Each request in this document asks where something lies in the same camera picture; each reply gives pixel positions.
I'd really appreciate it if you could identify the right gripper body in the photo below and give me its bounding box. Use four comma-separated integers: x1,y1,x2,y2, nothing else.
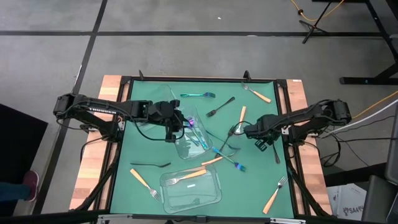
245,114,277,141

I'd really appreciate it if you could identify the black rig frame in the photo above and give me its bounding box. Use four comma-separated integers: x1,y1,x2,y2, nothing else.
0,210,398,224

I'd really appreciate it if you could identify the person's shoe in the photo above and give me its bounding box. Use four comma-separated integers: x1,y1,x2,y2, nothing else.
22,170,40,202

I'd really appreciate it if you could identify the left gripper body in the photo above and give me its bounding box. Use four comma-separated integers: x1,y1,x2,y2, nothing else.
152,100,187,133

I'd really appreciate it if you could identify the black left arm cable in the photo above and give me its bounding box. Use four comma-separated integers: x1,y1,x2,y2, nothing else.
133,119,185,142

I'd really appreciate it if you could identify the white cable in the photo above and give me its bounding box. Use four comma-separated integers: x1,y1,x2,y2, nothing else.
322,98,398,138

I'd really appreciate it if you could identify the black tripod stand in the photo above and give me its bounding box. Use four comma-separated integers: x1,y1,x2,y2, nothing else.
298,0,334,44

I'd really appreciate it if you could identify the purple-headed iridescent fork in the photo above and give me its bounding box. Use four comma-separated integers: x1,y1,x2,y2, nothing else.
187,116,209,151

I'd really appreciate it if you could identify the black table frame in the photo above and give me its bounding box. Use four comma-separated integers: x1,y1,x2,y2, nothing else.
71,70,332,218

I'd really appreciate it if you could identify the black desk frame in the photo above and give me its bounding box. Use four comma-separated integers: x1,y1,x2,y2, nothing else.
312,0,398,85

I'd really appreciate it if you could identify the wooden-handled silver fork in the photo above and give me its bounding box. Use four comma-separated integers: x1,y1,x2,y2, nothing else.
234,105,248,135
241,82,272,104
182,156,224,172
129,168,162,202
262,175,289,215
164,169,208,187

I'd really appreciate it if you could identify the yellow extension cable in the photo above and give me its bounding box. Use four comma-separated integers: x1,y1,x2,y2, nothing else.
290,0,346,22
353,90,398,119

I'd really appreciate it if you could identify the black floor mat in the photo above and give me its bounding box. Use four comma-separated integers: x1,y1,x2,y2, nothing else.
0,103,49,218

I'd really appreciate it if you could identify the person's leg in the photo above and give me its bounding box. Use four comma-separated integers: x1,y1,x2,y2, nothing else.
0,182,32,203

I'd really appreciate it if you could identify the teal iridescent fork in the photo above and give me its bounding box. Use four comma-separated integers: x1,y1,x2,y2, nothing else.
179,91,216,99

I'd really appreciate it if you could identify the green table mat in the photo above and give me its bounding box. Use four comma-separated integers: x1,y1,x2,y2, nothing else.
109,80,295,219

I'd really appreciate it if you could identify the clear plastic bin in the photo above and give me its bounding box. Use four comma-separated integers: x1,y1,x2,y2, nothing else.
159,164,223,215
125,83,180,132
169,105,215,161

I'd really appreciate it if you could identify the dark grey office chair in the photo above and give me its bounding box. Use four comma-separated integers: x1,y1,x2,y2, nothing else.
360,104,398,224

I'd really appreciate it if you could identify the white cardboard box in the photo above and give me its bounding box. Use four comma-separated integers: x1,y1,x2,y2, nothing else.
326,182,368,222

